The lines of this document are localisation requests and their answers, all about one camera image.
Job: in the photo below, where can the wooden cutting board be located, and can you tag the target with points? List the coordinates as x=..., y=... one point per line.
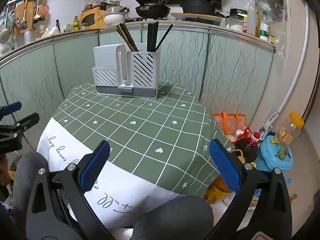
x=196, y=17

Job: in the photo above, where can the green label bottle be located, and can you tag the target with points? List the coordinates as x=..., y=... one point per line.
x=264, y=27

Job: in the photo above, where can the clear jar black lid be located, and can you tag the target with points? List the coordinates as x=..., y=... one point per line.
x=237, y=20

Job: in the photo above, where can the orange plastic bag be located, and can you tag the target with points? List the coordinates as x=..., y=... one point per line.
x=233, y=125

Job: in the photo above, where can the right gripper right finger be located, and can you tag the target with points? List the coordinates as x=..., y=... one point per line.
x=261, y=206

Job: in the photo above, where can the grey trouser left leg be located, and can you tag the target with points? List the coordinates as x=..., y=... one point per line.
x=26, y=172

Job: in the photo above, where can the yellow microwave oven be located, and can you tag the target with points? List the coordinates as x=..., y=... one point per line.
x=93, y=18

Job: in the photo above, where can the white pipe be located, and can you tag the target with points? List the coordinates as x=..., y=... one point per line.
x=284, y=89

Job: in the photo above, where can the white squeeze bottle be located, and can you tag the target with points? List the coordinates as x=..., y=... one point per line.
x=251, y=20

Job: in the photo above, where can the black cooking pot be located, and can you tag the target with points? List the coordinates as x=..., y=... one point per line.
x=200, y=6

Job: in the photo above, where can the white utensil holder caddy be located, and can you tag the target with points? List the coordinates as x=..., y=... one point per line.
x=120, y=71

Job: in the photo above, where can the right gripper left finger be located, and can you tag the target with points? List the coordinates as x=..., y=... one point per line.
x=57, y=207

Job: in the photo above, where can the dark soy sauce bottle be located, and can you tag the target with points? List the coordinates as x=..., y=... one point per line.
x=246, y=149

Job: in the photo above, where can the person left hand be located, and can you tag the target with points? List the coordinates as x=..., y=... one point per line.
x=4, y=173

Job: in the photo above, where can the white bowl stack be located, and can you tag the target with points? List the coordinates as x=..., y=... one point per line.
x=115, y=16

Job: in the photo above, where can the yellow lid plastic jar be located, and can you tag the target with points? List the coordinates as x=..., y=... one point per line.
x=290, y=129

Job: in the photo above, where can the black chopstick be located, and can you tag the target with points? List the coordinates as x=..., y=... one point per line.
x=156, y=29
x=163, y=37
x=152, y=37
x=149, y=36

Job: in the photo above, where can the green checkered tablecloth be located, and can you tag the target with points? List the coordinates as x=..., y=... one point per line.
x=159, y=148

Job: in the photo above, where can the black wok pan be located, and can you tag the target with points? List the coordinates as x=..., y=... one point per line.
x=156, y=11

